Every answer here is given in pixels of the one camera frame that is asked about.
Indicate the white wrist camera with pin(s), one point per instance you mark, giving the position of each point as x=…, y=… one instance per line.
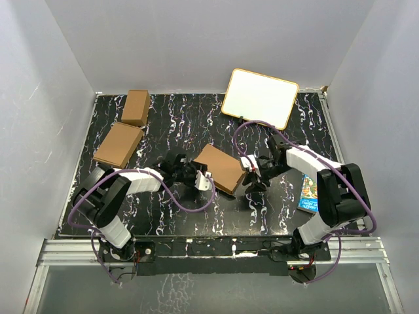
x=249, y=163
x=203, y=181

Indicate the blue treehouse book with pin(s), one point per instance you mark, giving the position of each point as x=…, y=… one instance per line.
x=309, y=196

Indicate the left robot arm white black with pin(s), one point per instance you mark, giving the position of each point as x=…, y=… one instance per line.
x=101, y=195

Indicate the aluminium frame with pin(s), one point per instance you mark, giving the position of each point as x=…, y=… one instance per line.
x=78, y=252

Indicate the folded cardboard box upright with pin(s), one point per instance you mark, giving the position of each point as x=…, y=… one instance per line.
x=136, y=108

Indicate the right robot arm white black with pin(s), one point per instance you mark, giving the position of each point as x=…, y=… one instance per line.
x=341, y=198

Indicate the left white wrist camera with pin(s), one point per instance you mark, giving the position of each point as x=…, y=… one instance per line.
x=203, y=181

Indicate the flat cardboard box stack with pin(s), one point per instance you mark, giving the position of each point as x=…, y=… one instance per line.
x=119, y=145

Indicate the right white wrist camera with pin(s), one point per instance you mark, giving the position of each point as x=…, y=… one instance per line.
x=249, y=163

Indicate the small whiteboard with wooden frame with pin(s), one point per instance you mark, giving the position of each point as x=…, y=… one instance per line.
x=254, y=96

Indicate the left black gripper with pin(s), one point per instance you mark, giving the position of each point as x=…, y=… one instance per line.
x=192, y=166

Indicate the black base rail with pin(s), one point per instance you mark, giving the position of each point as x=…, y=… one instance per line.
x=276, y=255

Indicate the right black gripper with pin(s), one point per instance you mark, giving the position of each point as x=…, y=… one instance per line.
x=255, y=187

